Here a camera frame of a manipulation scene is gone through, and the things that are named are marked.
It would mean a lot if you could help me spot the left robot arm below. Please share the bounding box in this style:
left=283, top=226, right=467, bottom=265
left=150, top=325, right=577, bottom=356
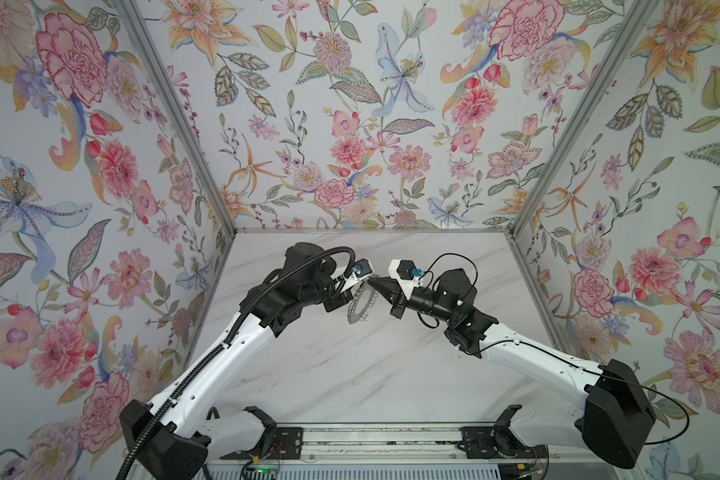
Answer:
left=117, top=242, right=373, bottom=479

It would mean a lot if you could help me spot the left aluminium corner post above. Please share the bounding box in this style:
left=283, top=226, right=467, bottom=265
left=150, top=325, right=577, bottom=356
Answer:
left=114, top=0, right=237, bottom=239

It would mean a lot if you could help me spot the aluminium corner post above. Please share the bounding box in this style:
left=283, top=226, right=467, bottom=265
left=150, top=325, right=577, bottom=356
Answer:
left=114, top=0, right=237, bottom=239
left=506, top=0, right=655, bottom=239

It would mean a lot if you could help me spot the right aluminium corner post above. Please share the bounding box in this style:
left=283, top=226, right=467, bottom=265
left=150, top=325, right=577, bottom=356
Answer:
left=506, top=0, right=655, bottom=239

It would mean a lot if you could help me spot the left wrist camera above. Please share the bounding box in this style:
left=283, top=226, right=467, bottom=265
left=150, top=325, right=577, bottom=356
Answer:
left=339, top=259, right=373, bottom=293

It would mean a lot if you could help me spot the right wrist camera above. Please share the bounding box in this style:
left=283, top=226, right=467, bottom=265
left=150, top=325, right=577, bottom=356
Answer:
left=388, top=259, right=423, bottom=300

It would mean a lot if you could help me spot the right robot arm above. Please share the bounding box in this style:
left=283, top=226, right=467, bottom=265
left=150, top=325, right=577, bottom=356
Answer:
left=366, top=269, right=656, bottom=469

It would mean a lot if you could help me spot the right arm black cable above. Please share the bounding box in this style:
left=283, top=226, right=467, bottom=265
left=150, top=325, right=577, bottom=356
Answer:
left=419, top=251, right=691, bottom=446

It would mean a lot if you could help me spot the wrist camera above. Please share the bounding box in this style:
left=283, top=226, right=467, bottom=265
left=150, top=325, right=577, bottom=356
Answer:
left=388, top=259, right=423, bottom=300
left=339, top=259, right=373, bottom=293

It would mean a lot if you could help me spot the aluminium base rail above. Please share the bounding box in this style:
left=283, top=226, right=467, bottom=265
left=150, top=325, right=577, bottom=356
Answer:
left=199, top=423, right=641, bottom=479

